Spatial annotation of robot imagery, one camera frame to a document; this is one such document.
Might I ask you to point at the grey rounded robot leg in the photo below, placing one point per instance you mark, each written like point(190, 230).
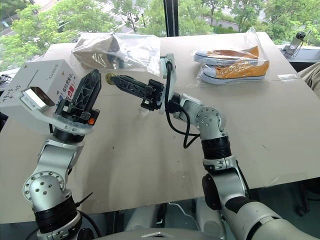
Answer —
point(210, 220)
point(145, 217)

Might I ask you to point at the gold coin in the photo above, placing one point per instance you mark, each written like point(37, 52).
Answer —
point(108, 77)

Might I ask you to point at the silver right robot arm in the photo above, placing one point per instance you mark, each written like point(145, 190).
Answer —
point(210, 120)

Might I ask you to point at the brown cardboard piece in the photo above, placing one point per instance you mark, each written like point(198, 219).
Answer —
point(92, 48)

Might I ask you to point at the black zip tie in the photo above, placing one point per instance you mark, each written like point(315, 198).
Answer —
point(83, 199)

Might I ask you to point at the black gadget in bag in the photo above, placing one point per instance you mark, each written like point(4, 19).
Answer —
point(116, 58)

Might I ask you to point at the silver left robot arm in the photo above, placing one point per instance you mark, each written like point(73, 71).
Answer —
point(50, 160)

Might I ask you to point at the orange canvas sneaker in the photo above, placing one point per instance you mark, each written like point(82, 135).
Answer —
point(225, 55)
point(237, 71)

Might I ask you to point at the clear plastic bag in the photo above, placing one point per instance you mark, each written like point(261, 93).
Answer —
point(140, 47)

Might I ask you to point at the white box with slot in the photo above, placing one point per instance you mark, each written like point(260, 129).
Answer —
point(47, 70)

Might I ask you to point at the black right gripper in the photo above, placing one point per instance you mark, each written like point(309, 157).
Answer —
point(153, 96)

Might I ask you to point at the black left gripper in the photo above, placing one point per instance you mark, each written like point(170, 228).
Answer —
point(75, 115)

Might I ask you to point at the brown cardboard table cover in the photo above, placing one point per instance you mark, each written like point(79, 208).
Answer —
point(150, 162)

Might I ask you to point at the black window pillar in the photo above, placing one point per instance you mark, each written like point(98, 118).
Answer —
point(171, 17)

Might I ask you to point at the dark side desk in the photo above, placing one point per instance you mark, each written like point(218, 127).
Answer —
point(307, 58)

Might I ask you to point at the clear tape strip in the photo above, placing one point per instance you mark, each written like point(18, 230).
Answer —
point(287, 77)

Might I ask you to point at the silver robot torso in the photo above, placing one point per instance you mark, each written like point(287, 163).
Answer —
point(162, 236)

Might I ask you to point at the person in beige clothing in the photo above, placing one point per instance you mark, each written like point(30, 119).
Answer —
point(313, 76)

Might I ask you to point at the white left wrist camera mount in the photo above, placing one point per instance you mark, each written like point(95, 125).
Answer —
point(31, 100)

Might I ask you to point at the orange sneakers in plastic bag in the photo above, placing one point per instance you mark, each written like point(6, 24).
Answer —
point(252, 37)

